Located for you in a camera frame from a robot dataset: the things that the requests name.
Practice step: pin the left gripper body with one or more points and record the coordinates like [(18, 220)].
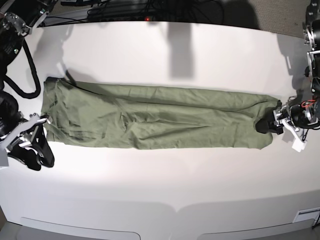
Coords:
[(306, 114)]

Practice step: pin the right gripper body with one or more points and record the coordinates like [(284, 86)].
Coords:
[(23, 135)]

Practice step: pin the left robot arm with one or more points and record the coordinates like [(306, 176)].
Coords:
[(311, 32)]

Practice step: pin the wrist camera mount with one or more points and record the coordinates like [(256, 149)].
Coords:
[(6, 129), (292, 135)]

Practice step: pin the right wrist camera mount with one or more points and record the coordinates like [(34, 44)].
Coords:
[(6, 129)]

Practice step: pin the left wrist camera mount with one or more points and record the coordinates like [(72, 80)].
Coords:
[(292, 135)]

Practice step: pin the green T-shirt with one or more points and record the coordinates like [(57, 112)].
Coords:
[(153, 117)]

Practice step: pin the black power strip red light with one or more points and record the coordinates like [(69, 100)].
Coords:
[(113, 15)]

